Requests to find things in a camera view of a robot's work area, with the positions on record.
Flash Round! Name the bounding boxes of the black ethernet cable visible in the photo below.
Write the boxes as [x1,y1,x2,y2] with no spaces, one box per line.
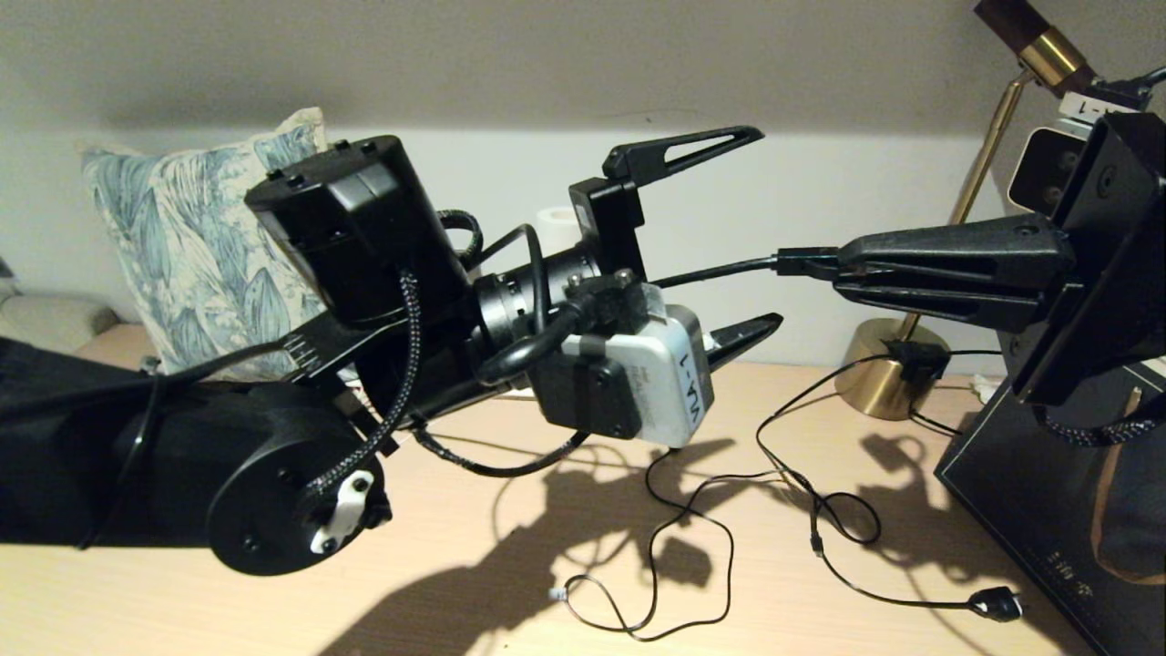
[651,246,844,291]

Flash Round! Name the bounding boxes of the white paper roll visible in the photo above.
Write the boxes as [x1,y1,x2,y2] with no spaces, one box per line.
[536,207,580,249]

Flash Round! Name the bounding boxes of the brass desk lamp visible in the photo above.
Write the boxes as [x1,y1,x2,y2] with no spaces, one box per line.
[834,0,1103,421]

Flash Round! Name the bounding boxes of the blue leaf pattern pillow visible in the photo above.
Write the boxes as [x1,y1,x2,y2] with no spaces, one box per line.
[80,108,331,382]

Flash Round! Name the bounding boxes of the grey sofa cushion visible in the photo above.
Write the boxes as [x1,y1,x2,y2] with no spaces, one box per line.
[0,292,119,354]

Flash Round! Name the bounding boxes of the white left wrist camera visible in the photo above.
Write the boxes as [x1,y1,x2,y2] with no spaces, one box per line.
[531,273,717,450]

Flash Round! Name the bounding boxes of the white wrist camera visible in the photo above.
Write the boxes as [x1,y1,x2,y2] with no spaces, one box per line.
[531,273,717,450]
[1007,89,1144,218]

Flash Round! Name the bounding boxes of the black lamp switch box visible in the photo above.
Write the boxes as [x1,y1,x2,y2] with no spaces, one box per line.
[881,337,951,384]

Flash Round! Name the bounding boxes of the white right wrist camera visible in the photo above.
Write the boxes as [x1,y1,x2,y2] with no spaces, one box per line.
[1007,89,1144,218]

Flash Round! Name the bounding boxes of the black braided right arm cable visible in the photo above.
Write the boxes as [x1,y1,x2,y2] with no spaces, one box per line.
[1032,401,1166,448]

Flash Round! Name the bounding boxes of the black gift bag gold handle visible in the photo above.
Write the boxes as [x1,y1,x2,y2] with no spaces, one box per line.
[934,360,1166,656]

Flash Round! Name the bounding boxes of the black usb cable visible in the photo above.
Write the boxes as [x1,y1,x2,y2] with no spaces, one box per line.
[549,446,823,641]

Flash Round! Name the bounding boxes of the black lamp power cord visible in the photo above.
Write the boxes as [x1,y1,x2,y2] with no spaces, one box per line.
[754,349,1028,622]

